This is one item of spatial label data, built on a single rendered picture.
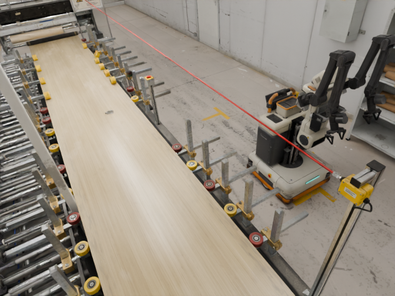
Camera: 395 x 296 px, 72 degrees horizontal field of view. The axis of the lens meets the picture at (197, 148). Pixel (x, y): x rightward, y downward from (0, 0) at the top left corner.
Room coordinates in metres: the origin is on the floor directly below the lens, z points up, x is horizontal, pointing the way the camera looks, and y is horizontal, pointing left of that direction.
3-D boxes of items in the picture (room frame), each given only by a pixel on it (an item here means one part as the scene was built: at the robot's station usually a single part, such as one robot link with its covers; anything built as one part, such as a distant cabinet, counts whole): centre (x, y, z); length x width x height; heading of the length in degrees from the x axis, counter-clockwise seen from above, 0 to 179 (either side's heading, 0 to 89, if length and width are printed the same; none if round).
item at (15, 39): (4.95, 2.29, 1.05); 1.43 x 0.12 x 0.12; 117
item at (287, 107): (2.23, -0.92, 0.87); 0.23 x 0.15 x 0.11; 116
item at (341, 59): (1.62, -0.98, 1.40); 0.11 x 0.06 x 0.43; 117
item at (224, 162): (1.31, -0.17, 0.87); 0.04 x 0.04 x 0.48; 27
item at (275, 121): (2.21, -0.93, 0.59); 0.55 x 0.34 x 0.83; 116
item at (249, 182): (1.09, -0.28, 0.90); 0.04 x 0.04 x 0.48; 27
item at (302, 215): (0.94, -0.46, 0.83); 0.43 x 0.03 x 0.04; 117
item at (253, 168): (1.39, -0.24, 0.84); 0.43 x 0.03 x 0.04; 117
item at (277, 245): (0.89, -0.39, 0.83); 0.14 x 0.06 x 0.05; 27
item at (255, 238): (0.85, -0.29, 0.85); 0.08 x 0.08 x 0.11
